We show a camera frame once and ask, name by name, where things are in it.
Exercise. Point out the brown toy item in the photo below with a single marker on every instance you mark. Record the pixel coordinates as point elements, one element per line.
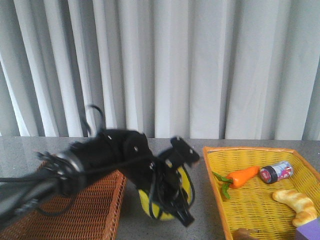
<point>244,234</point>

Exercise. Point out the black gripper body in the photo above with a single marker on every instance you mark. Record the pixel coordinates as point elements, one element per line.
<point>127,151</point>

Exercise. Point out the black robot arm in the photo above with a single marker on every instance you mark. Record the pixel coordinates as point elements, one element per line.
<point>21,195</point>

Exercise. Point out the brown wicker basket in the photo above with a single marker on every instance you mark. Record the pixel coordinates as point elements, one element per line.
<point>93,216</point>

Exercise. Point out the orange toy carrot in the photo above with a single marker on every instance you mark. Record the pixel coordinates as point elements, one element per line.
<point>236,179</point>

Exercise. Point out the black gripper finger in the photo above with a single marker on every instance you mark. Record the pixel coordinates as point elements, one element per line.
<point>179,154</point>
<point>182,213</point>

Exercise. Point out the toy croissant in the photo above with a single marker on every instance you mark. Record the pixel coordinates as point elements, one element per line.
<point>302,205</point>

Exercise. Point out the yellow packing tape roll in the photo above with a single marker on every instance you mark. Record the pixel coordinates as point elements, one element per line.
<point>187,185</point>

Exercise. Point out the grey pleated curtain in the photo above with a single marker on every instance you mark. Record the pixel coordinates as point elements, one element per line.
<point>202,69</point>

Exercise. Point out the small black-capped jar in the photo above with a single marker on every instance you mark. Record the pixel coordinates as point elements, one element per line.
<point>279,171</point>

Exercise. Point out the yellow wicker basket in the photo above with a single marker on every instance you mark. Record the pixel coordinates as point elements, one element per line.
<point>252,206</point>

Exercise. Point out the purple block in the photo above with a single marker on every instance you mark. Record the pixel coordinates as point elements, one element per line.
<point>308,231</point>

